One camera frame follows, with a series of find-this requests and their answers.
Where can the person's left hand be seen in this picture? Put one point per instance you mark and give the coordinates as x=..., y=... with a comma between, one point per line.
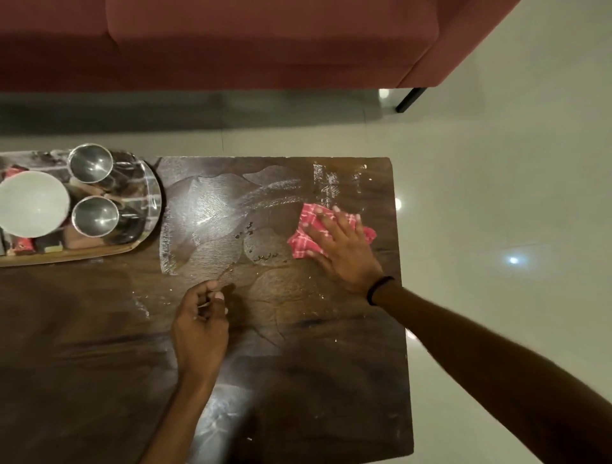
x=198, y=337

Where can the person's right hand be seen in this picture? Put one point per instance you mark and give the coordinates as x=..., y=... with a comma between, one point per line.
x=348, y=253

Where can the person's right little finger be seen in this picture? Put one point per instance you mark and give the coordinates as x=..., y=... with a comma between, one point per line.
x=359, y=227

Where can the person's left thumb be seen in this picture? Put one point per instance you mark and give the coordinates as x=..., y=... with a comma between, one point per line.
x=217, y=306

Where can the person's right middle finger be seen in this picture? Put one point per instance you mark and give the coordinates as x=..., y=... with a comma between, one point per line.
x=328, y=221

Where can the person's right thumb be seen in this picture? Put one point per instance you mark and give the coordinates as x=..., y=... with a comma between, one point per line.
x=319, y=258

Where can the red checked cleaning cloth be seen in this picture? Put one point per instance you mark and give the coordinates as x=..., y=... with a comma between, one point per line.
x=306, y=239

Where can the person's right forearm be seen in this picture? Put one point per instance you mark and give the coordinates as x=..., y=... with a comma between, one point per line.
x=497, y=382

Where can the person's left forearm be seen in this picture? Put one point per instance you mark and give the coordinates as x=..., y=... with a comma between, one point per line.
x=179, y=420

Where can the black wrist band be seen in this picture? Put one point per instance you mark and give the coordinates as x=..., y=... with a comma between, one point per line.
x=377, y=288

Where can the black sofa leg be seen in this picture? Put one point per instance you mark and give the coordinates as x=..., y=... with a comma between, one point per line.
x=410, y=99

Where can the shiny steel tray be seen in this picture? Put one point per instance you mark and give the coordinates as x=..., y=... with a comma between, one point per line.
x=129, y=200

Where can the steel cup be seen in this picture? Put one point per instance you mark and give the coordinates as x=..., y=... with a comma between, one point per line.
x=91, y=163
x=95, y=216

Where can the red sofa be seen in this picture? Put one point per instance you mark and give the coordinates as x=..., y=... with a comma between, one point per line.
x=229, y=43

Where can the white bowl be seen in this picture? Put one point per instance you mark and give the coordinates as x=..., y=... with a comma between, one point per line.
x=32, y=204

